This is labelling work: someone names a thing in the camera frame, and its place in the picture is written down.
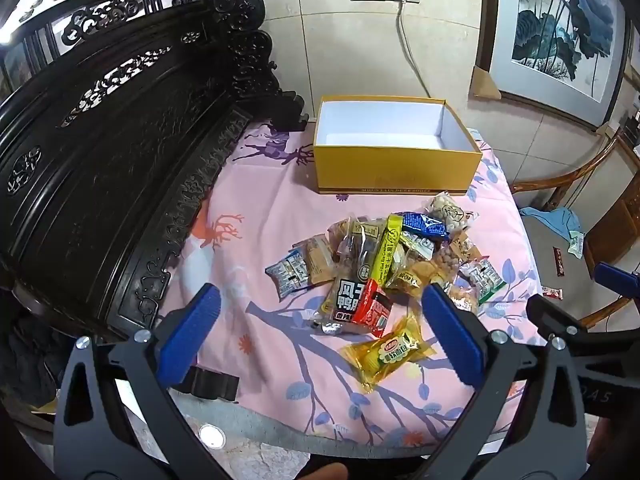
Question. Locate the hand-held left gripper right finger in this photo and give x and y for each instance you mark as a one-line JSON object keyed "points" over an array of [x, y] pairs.
{"points": [[452, 335]]}

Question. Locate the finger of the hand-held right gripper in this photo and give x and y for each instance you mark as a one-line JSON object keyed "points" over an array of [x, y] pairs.
{"points": [[547, 317], [617, 277]]}

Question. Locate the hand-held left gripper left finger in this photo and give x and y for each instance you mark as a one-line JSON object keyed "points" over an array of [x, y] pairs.
{"points": [[192, 332]]}

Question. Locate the yellow clear snack packet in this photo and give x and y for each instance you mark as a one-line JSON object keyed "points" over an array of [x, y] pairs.
{"points": [[385, 355]]}

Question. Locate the blue snack packet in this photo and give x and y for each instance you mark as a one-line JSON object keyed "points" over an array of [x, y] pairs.
{"points": [[425, 225]]}

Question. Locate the pile of snack packets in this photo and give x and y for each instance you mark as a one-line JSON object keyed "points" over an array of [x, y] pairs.
{"points": [[350, 285]]}

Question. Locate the yellow cardboard box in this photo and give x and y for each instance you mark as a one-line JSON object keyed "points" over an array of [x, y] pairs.
{"points": [[395, 170]]}

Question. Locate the person's left hand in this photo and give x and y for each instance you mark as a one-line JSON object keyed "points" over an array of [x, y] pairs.
{"points": [[325, 472]]}

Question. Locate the red white small packet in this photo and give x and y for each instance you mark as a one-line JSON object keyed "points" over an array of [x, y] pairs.
{"points": [[551, 292]]}

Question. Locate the green white small packet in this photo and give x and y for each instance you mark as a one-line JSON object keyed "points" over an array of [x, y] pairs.
{"points": [[576, 244]]}

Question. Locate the wooden chair with grey seat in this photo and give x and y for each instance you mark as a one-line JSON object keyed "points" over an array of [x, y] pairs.
{"points": [[537, 262]]}

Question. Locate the dark brown bar packet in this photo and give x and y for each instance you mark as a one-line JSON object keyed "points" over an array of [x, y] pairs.
{"points": [[558, 262]]}

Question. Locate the light blue cloth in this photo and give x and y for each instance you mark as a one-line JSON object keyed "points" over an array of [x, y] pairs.
{"points": [[552, 222]]}

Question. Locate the round silver disc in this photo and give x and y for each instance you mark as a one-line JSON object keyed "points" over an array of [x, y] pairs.
{"points": [[211, 434]]}

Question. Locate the pink printed cloth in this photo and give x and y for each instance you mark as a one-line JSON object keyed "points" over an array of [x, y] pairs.
{"points": [[250, 220]]}

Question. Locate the dark cloth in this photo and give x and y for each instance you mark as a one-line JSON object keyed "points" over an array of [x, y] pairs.
{"points": [[30, 360]]}

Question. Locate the dark carved wooden bench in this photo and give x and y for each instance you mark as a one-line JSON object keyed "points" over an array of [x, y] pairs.
{"points": [[100, 160]]}

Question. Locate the framed lotus painting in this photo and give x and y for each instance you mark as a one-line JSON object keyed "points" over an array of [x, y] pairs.
{"points": [[550, 20]]}

